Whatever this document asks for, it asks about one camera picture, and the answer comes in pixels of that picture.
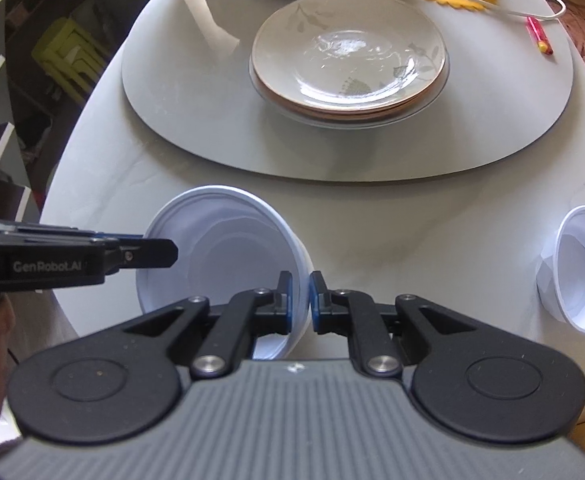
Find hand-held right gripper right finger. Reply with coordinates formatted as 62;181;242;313
310;270;478;377

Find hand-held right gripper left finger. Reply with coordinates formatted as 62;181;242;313
122;270;294;378

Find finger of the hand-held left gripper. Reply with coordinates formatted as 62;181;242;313
105;238;179;282
17;226;146;241

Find large white bowl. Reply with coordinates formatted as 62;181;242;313
136;185;316;362

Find white ladder shelf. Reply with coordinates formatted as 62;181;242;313
0;0;34;222

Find grey table turntable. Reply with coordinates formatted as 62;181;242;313
121;0;575;184

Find stack of green stools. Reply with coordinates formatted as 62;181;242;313
31;16;112;107

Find red and yellow lighter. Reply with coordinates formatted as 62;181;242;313
526;16;555;57

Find white power cable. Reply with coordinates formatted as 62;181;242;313
425;0;567;24

